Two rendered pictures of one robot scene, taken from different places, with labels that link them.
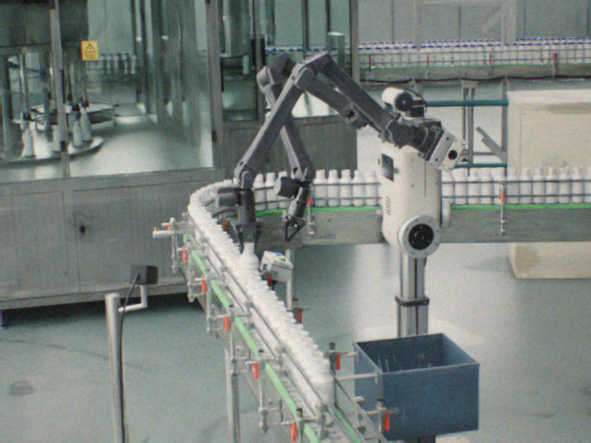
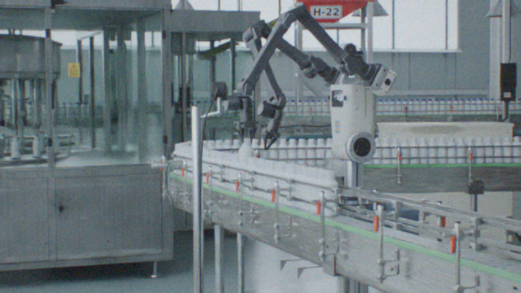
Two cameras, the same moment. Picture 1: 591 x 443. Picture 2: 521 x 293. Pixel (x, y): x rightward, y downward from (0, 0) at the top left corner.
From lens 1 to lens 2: 1.18 m
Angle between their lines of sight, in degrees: 12
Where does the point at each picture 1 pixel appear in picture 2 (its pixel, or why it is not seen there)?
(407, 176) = (353, 101)
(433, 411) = not seen: hidden behind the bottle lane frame
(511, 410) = not seen: outside the picture
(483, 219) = (384, 174)
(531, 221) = (419, 176)
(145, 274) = (223, 87)
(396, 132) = (350, 63)
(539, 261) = not seen: hidden behind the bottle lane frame
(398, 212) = (346, 129)
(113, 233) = (84, 212)
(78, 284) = (55, 253)
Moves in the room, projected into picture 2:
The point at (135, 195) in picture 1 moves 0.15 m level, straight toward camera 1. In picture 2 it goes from (103, 183) to (105, 184)
